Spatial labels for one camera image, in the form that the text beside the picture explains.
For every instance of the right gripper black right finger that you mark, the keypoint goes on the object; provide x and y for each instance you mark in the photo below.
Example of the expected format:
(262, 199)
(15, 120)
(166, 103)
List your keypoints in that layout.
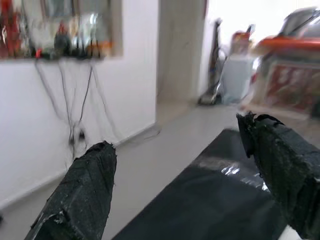
(282, 170)

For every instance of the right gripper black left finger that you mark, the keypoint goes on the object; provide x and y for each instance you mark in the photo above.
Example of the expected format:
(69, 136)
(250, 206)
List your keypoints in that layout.
(85, 190)

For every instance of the red printed box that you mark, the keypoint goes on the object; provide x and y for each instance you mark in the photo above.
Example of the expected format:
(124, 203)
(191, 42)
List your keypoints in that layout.
(292, 85)

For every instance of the black tablecloth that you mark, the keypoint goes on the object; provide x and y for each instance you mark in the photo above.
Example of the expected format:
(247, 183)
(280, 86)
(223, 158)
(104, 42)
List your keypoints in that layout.
(200, 207)

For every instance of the orange lidded storage box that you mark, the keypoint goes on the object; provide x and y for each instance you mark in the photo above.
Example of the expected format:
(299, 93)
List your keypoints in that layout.
(287, 45)

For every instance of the upright vacuum cleaner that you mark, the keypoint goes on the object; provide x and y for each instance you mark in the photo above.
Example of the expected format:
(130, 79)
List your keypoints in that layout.
(216, 62)

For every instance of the small red white carton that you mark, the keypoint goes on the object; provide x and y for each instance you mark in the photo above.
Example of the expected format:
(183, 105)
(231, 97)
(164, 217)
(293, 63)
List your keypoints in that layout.
(241, 41)

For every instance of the silver pot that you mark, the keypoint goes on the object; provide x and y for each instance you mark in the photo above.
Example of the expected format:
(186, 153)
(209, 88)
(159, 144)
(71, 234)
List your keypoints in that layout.
(305, 22)

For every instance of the dark gadgets on niche shelf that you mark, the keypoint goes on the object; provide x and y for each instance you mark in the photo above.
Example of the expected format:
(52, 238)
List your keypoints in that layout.
(62, 42)

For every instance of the red hanging decoration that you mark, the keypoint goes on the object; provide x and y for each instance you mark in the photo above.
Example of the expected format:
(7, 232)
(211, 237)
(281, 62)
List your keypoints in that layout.
(8, 30)

